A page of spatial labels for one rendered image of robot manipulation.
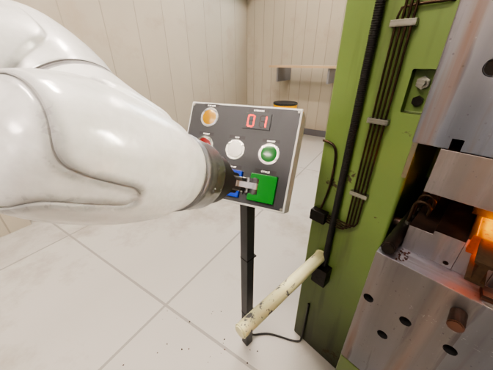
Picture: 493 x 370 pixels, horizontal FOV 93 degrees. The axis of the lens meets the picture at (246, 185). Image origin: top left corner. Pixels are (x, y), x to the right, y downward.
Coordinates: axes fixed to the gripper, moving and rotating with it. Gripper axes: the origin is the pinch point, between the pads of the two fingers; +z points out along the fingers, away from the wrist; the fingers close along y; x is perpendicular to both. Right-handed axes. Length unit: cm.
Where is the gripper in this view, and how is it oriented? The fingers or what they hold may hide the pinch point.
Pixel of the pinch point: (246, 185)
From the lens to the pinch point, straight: 50.8
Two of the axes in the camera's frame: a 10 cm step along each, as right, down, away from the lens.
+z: 3.2, 0.6, 9.4
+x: 1.9, -9.8, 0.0
